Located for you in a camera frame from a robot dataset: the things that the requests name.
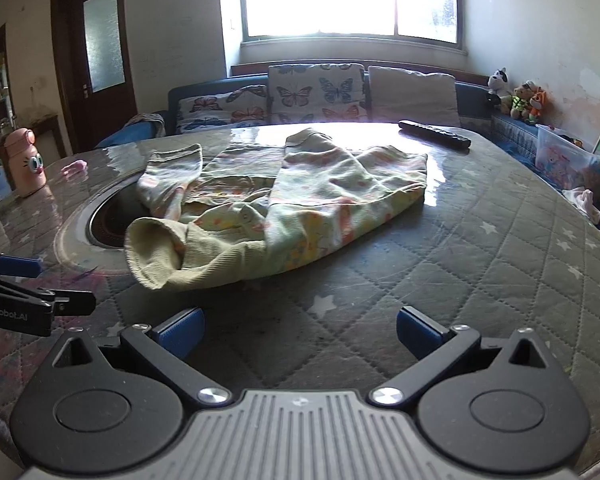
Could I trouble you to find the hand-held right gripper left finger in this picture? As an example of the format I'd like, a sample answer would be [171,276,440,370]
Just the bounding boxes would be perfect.
[50,307,233,407]

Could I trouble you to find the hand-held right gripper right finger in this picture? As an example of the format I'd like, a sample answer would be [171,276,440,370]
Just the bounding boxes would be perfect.
[371,305,551,407]

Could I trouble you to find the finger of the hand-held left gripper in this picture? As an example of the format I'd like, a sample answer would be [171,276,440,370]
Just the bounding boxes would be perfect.
[0,247,42,279]
[0,273,97,317]

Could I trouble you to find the yellow floral long-sleeve top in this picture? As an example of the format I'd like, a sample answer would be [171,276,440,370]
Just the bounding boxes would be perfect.
[124,127,428,292]

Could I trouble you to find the grey round turntable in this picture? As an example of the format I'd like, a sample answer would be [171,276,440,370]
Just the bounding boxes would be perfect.
[55,180,191,277]

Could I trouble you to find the pink mouse toy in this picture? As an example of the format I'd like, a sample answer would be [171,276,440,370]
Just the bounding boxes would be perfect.
[4,127,47,198]

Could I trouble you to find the blue and grey cloth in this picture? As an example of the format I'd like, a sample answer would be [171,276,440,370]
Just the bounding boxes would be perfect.
[97,112,168,149]

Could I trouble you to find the black remote control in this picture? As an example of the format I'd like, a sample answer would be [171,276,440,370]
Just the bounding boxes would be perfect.
[398,120,472,151]

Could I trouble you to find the dark wooden glass-panel door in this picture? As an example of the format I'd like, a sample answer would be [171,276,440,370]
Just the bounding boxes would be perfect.
[50,0,140,148]

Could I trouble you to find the flat butterfly print cushion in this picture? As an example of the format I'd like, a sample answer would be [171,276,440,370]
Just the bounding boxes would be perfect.
[176,85,271,136]

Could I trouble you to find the clear plastic storage box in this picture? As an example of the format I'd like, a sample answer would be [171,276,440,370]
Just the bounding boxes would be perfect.
[535,124,600,191]

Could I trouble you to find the dark blue sofa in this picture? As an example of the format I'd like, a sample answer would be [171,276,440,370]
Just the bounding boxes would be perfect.
[96,67,543,171]

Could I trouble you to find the plain beige cushion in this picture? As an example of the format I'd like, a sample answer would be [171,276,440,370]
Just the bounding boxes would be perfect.
[367,66,462,128]

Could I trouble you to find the brown bear plush toy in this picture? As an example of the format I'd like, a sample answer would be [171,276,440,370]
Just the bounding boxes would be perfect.
[510,80,536,121]

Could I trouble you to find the orange plush toy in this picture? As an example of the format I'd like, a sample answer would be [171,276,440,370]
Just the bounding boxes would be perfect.
[527,87,549,123]

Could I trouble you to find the black and white plush toy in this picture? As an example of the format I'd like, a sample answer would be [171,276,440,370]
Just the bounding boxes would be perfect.
[487,66,514,113]

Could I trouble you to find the upright butterfly print cushion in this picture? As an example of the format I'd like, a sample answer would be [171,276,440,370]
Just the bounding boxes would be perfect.
[267,62,367,126]

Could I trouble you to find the bright window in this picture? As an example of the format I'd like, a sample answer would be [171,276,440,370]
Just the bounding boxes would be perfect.
[219,0,468,53]

